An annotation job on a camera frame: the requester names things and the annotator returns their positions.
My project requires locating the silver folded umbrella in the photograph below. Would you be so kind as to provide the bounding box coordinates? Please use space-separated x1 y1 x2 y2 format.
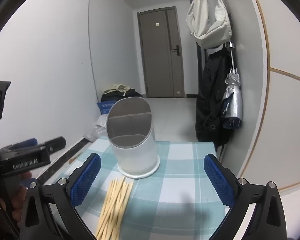
221 42 243 130

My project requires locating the clear plastic bag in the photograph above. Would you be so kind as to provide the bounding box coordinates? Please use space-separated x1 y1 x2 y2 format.
95 114 108 130
83 126 107 143

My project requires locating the teal checked tablecloth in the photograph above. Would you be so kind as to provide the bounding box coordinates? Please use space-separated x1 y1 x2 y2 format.
37 136 230 240

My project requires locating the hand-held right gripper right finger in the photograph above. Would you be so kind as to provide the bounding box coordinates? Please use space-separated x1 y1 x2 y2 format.
204 154 288 240

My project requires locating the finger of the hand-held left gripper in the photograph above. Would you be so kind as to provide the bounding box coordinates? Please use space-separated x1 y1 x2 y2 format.
0 137 38 155
44 137 67 153

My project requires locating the blue cardboard box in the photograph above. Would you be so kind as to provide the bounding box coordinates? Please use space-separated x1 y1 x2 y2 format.
97 100 118 115

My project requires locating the white plastic utensil holder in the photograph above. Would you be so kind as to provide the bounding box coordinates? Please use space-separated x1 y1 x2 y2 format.
106 97 161 180

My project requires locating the black jacket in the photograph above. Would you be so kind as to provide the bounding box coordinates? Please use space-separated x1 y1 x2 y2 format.
195 45 233 152

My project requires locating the person's left hand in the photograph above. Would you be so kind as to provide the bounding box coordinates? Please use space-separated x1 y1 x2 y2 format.
11 172 33 220

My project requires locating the grey door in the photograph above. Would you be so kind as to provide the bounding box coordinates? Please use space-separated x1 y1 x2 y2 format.
137 6 185 98

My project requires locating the white hanging bag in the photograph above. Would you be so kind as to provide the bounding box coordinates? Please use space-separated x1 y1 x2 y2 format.
186 0 232 48

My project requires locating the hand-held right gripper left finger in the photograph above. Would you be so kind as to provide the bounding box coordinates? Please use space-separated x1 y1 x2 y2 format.
19 152 102 240

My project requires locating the pile of bamboo chopsticks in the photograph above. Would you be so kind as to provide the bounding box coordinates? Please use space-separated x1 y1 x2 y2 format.
95 177 134 240

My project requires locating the black bag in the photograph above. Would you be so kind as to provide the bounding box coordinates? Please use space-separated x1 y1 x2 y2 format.
101 88 143 103

